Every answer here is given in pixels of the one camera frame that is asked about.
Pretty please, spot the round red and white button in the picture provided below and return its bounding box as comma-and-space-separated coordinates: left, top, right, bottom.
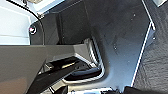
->
27, 23, 40, 36

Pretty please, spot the white wardrobe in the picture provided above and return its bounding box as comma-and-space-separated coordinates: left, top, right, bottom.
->
0, 0, 85, 47

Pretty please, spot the thin black cable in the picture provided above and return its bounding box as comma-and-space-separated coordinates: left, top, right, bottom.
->
5, 0, 45, 25

